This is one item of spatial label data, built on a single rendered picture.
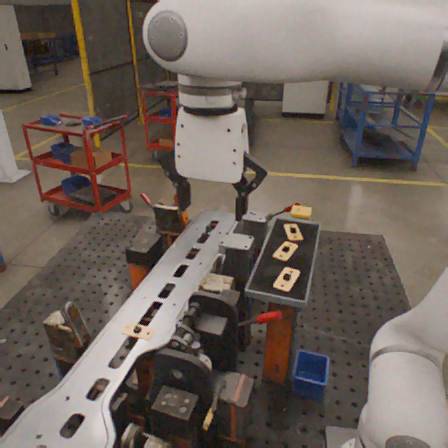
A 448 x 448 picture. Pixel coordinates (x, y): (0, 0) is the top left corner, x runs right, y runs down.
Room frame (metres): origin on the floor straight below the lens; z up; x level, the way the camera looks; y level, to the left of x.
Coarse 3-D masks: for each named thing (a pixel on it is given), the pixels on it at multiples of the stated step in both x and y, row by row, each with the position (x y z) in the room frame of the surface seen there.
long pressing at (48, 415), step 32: (192, 224) 1.24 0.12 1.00; (224, 224) 1.24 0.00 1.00; (160, 288) 0.86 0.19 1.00; (192, 288) 0.86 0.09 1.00; (128, 320) 0.73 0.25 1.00; (160, 320) 0.73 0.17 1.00; (96, 352) 0.62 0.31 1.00; (64, 384) 0.53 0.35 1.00; (32, 416) 0.46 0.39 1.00; (64, 416) 0.46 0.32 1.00; (96, 416) 0.46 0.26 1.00
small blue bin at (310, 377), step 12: (300, 360) 0.81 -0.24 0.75; (312, 360) 0.80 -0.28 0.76; (324, 360) 0.79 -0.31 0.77; (300, 372) 0.80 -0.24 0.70; (312, 372) 0.80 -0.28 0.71; (324, 372) 0.77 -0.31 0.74; (300, 384) 0.72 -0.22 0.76; (312, 384) 0.71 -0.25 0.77; (324, 384) 0.69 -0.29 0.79; (312, 396) 0.71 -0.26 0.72
